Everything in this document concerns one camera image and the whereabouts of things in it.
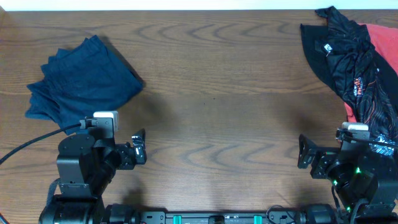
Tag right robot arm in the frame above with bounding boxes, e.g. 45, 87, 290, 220
297, 128, 397, 223

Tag black printed t-shirt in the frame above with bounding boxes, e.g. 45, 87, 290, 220
300, 6, 397, 156

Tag red garment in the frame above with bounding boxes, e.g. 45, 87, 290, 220
346, 24, 397, 123

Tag dark navy shorts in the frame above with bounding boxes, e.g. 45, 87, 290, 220
26, 34, 144, 134

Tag folded blue shorts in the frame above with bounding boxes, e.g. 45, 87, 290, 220
25, 49, 71, 129

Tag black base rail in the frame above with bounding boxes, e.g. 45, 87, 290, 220
100, 204, 339, 224

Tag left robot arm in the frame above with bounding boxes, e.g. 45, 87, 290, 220
39, 117, 147, 224

